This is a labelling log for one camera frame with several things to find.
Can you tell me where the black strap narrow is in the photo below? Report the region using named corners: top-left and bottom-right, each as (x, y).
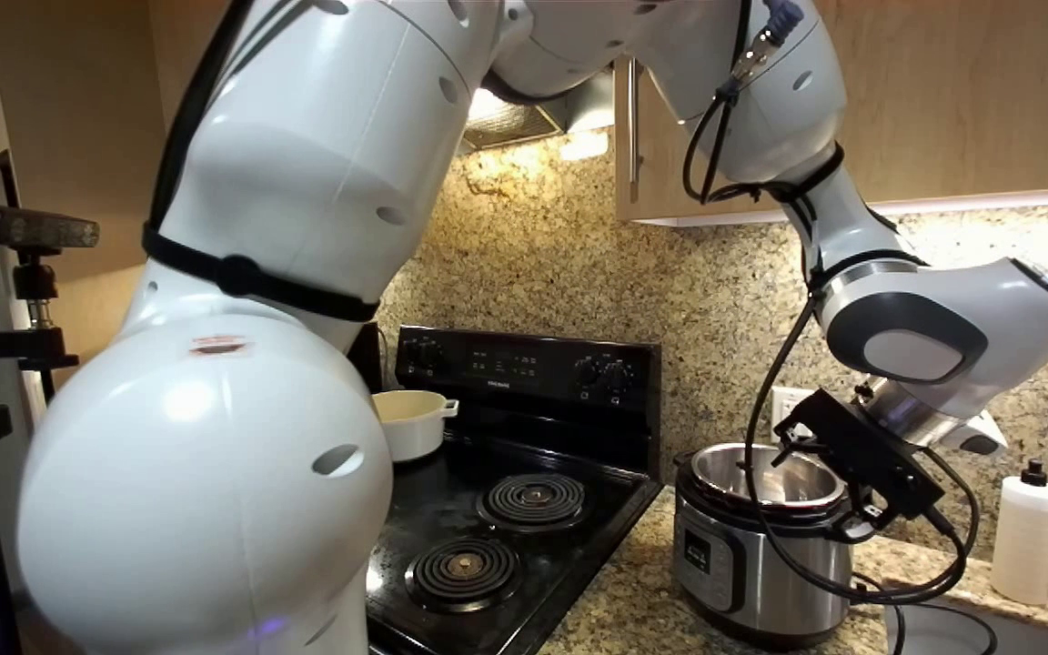
top-left (776, 142), bottom-right (846, 209)

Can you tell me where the long metal cabinet handle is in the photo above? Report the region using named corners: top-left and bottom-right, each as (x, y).
top-left (623, 60), bottom-right (649, 204)

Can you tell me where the silver electric pressure cooker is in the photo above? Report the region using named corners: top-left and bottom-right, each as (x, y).
top-left (668, 439), bottom-right (879, 653)

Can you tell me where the steel kitchen sink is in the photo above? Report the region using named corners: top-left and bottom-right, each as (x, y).
top-left (885, 585), bottom-right (1048, 655)

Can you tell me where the white bottle black cap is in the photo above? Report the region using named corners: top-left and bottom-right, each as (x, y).
top-left (989, 460), bottom-right (1048, 609)

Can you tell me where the black strap wide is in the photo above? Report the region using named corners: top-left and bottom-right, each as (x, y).
top-left (139, 221), bottom-right (382, 323)

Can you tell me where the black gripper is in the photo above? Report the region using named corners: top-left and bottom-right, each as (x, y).
top-left (766, 413), bottom-right (823, 472)

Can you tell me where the grey range hood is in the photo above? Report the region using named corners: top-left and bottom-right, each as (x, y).
top-left (463, 71), bottom-right (617, 158)

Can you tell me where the black stereo camera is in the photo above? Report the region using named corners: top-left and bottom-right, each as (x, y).
top-left (0, 197), bottom-right (103, 255)

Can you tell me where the cream pot with handles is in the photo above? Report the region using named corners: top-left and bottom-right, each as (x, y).
top-left (366, 386), bottom-right (463, 467)

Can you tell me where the black electric stove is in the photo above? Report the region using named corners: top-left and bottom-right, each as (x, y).
top-left (351, 320), bottom-right (668, 655)

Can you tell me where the wooden upper cabinet long handle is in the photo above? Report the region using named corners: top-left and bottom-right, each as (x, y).
top-left (611, 0), bottom-right (1048, 232)

